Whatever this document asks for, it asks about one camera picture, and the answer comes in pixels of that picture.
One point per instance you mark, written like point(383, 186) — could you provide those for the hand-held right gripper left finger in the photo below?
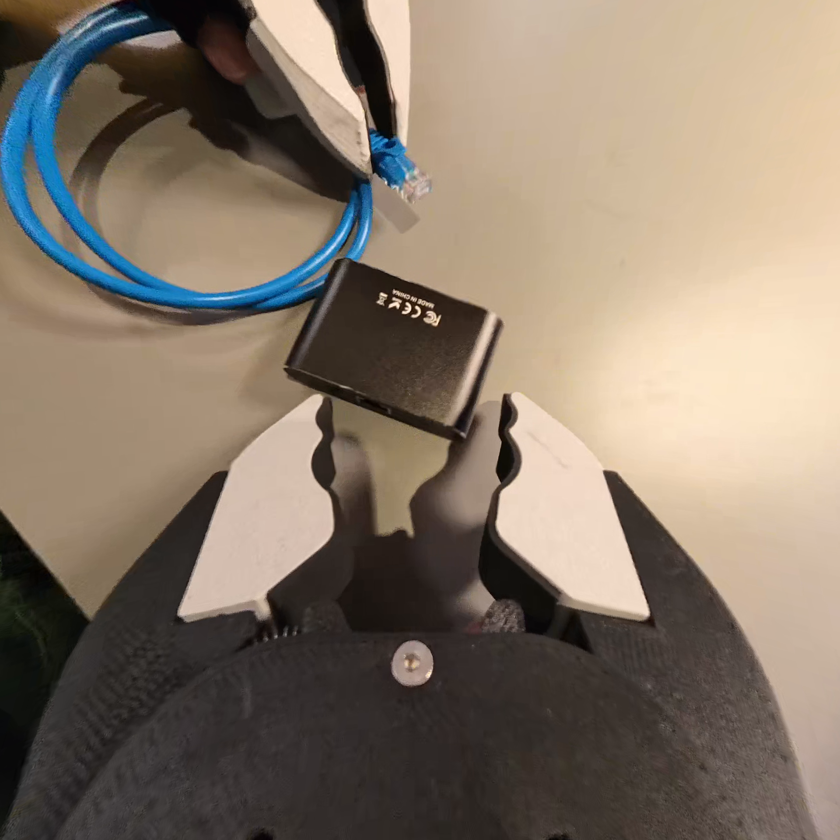
point(262, 525)

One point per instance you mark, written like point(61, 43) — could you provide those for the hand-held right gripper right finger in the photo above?
point(564, 525)

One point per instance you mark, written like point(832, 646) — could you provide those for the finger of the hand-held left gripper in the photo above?
point(394, 52)
point(302, 65)

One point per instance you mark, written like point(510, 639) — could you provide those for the black ethernet port splitter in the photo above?
point(394, 354)

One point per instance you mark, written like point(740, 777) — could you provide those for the person's left hand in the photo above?
point(229, 49)

